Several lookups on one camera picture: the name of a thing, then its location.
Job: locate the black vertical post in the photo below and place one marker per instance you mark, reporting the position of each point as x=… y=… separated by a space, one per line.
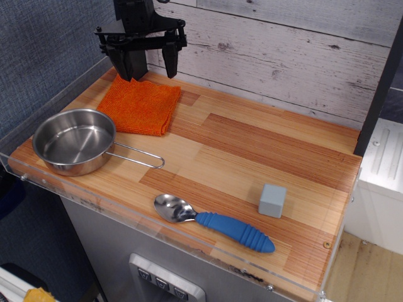
x=385 y=29

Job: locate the white aluminium rail block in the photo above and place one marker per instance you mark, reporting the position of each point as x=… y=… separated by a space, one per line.
x=382 y=162

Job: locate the spoon with blue handle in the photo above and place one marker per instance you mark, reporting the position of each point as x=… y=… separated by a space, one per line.
x=177 y=210

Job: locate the silver dispenser button panel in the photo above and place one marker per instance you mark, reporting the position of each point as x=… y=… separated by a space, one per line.
x=155 y=283

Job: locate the silver pot with wire handle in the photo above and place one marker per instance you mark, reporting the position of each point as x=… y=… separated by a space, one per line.
x=79 y=141

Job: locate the orange knitted cloth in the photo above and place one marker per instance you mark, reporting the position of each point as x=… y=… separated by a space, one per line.
x=140 y=107

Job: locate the clear acrylic table guard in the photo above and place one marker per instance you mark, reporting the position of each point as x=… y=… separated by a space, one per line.
x=220 y=151

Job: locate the light blue cube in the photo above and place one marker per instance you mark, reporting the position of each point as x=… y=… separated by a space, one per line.
x=272 y=200

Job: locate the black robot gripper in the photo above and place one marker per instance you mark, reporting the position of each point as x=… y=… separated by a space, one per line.
x=139 y=27

